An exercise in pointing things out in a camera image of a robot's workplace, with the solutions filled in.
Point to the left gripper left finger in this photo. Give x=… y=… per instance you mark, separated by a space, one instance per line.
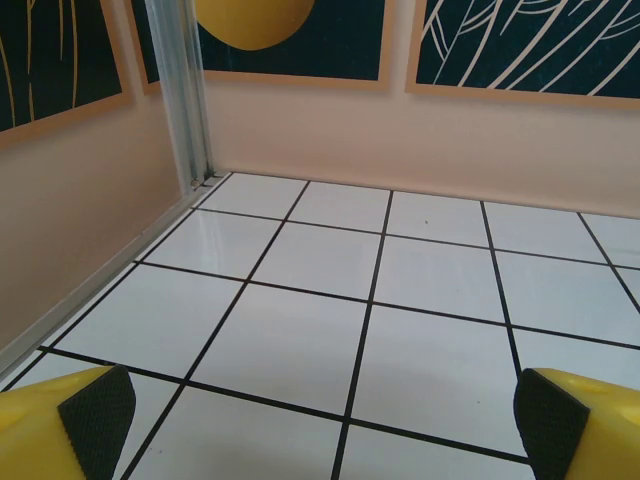
x=60 y=430

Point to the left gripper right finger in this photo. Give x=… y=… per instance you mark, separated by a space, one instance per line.
x=580 y=430

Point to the aluminium side rail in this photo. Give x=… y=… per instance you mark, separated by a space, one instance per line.
x=90 y=287

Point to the aluminium frame post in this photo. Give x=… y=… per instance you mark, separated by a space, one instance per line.
x=182 y=100

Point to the wall panel gold circle leaves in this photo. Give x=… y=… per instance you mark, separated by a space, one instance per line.
x=525 y=45

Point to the wall panel gold oval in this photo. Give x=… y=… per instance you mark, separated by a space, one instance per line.
x=300 y=55

